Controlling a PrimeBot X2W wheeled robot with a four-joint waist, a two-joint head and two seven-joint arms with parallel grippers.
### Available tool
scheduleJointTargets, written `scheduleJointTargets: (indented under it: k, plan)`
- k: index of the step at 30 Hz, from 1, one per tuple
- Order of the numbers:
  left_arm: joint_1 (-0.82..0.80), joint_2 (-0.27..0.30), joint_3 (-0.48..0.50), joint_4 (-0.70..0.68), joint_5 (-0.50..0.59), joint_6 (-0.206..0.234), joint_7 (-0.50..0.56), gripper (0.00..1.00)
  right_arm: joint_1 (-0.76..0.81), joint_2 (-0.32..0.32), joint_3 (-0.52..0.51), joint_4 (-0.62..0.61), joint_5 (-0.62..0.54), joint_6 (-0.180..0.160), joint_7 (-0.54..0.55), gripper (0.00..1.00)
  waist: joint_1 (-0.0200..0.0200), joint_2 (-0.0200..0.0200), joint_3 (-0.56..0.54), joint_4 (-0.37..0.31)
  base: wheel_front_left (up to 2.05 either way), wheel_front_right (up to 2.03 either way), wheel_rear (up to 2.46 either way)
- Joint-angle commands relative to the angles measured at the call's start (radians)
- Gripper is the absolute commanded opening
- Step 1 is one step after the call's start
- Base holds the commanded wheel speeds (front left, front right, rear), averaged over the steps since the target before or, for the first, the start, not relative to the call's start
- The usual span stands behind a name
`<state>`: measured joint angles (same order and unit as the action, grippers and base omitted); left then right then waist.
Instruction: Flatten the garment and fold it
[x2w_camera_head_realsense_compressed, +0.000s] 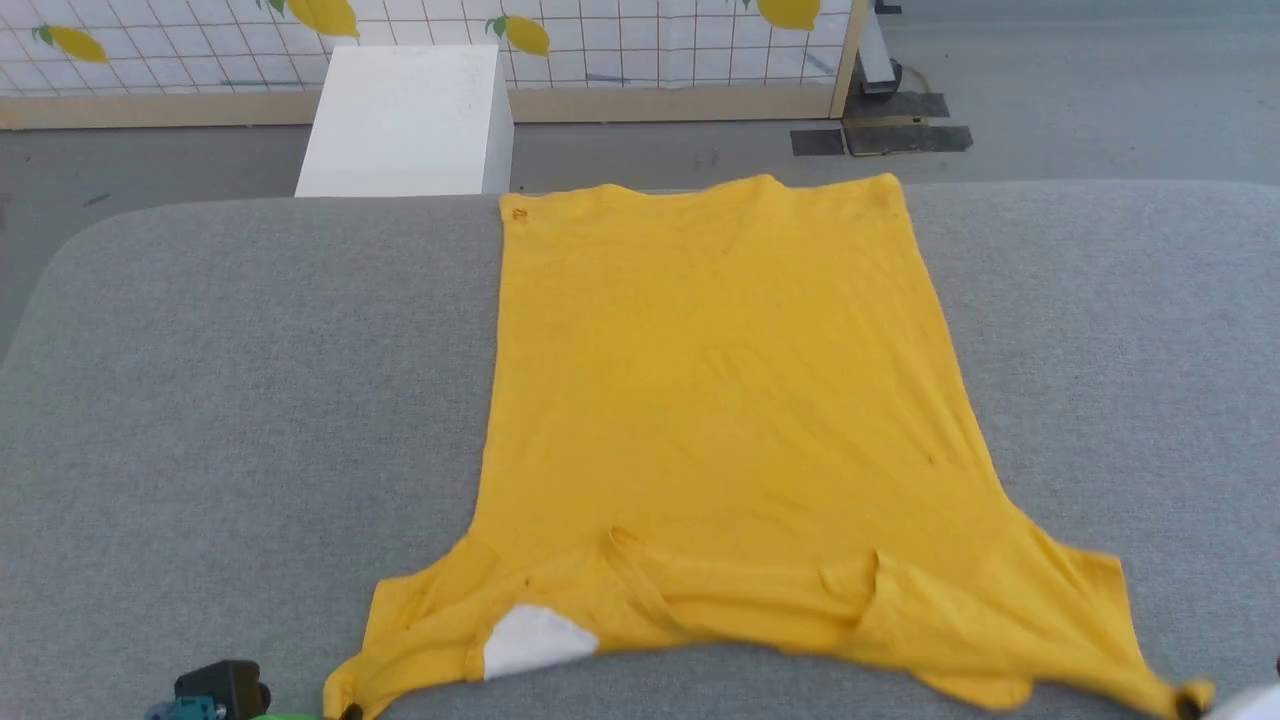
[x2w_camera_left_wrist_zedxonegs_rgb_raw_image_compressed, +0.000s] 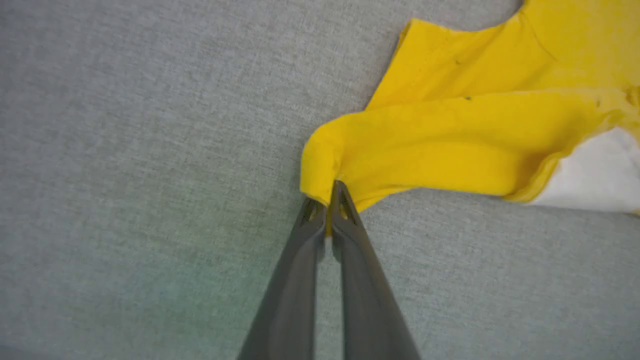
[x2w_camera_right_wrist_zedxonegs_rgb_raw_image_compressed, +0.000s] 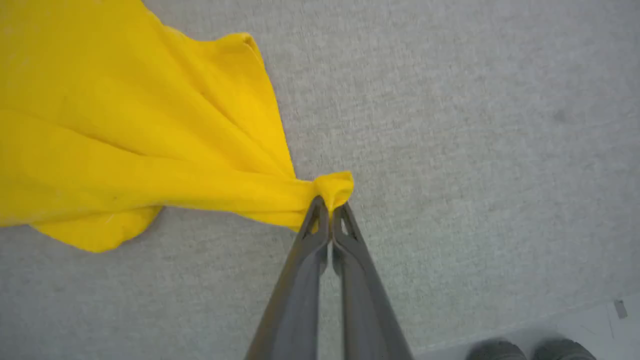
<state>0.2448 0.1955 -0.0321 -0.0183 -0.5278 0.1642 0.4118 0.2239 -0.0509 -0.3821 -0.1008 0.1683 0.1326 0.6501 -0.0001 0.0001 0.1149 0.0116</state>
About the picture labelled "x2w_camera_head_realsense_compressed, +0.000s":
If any lemon print grid partition panel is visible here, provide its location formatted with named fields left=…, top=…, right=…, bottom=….
left=0, top=0, right=869, bottom=131

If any white box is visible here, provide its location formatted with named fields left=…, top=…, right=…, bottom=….
left=295, top=44, right=516, bottom=198

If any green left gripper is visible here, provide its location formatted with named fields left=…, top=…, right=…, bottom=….
left=248, top=704, right=364, bottom=720

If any grey fabric sofa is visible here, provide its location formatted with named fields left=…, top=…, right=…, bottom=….
left=0, top=180, right=1280, bottom=720

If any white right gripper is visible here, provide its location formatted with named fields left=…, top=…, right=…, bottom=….
left=1174, top=683, right=1280, bottom=720

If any large black floor plate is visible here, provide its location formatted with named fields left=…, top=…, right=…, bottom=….
left=845, top=124, right=974, bottom=157

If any metal stand foot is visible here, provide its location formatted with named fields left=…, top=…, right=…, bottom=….
left=855, top=0, right=904, bottom=97

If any yellow t-shirt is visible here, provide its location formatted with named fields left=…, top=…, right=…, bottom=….
left=322, top=173, right=1216, bottom=720

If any black floor plate yellow edge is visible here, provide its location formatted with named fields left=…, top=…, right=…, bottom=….
left=842, top=92, right=951, bottom=125

